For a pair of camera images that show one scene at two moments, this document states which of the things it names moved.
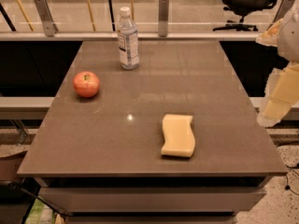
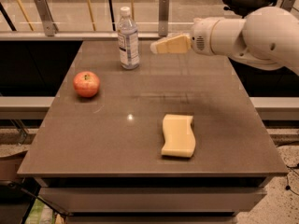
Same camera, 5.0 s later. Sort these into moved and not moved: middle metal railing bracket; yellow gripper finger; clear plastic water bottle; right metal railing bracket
Moved: yellow gripper finger
Not moved: right metal railing bracket; middle metal railing bracket; clear plastic water bottle
